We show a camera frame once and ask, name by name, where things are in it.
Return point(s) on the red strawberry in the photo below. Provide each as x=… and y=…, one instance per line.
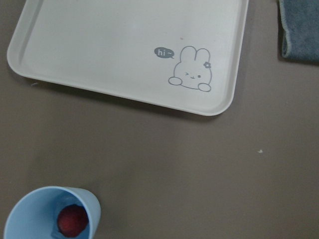
x=72, y=221

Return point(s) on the cream rabbit tray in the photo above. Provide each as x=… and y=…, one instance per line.
x=180, y=54

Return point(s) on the light blue cup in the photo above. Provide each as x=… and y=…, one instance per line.
x=35, y=215

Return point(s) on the grey folded cloth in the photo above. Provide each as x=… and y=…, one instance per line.
x=300, y=23

